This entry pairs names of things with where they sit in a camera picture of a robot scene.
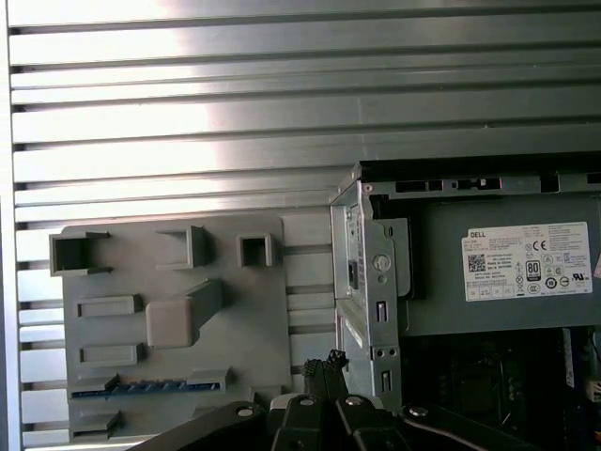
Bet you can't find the grey power supply unit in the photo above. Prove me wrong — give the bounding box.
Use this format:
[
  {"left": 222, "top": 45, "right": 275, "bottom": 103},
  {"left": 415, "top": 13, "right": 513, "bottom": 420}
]
[{"left": 398, "top": 195, "right": 601, "bottom": 337}]

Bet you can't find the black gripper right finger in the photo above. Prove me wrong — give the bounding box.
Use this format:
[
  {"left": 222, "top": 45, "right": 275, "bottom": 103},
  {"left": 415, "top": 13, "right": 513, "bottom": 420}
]
[{"left": 326, "top": 348, "right": 532, "bottom": 451}]

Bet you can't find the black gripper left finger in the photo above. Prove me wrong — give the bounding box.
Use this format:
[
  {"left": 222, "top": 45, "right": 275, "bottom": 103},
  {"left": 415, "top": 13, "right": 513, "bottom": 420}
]
[{"left": 154, "top": 357, "right": 331, "bottom": 451}]

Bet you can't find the grey plastic parts rack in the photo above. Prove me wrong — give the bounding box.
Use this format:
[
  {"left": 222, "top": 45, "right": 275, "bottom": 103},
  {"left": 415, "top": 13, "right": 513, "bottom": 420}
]
[{"left": 48, "top": 213, "right": 295, "bottom": 445}]

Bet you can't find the black open PC case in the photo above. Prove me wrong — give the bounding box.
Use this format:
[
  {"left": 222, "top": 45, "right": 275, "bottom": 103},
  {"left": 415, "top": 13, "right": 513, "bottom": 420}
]
[{"left": 328, "top": 159, "right": 601, "bottom": 411}]

